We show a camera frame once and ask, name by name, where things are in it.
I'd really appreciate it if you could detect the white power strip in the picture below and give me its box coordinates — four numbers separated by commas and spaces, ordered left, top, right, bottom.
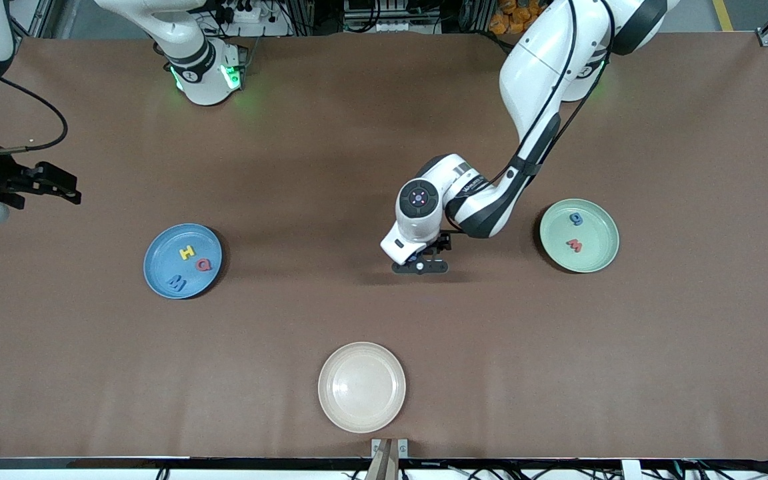
197, 0, 291, 38

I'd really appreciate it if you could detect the black and white control box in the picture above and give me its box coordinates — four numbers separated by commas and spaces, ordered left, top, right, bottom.
343, 0, 443, 34

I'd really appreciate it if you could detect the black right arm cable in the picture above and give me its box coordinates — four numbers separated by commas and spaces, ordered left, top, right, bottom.
0, 77, 68, 155

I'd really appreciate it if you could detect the green round plate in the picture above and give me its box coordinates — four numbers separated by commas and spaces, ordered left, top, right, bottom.
539, 199, 620, 273

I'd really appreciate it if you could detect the grey metal mount bracket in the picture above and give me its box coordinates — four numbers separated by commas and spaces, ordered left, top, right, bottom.
371, 438, 409, 459

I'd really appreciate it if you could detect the beige camera pole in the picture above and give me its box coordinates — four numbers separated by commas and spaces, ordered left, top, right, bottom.
365, 440, 401, 480

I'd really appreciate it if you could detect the orange fruit pile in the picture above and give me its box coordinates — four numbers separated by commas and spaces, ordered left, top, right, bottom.
489, 0, 546, 35

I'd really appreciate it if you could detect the beige round plate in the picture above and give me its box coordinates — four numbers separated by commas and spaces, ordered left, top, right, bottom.
318, 342, 407, 434

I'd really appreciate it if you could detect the blue round plate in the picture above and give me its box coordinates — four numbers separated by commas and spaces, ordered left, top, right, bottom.
143, 223, 223, 299

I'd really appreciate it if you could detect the brown paper table cover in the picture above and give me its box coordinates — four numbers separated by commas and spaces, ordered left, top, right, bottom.
0, 32, 768, 461

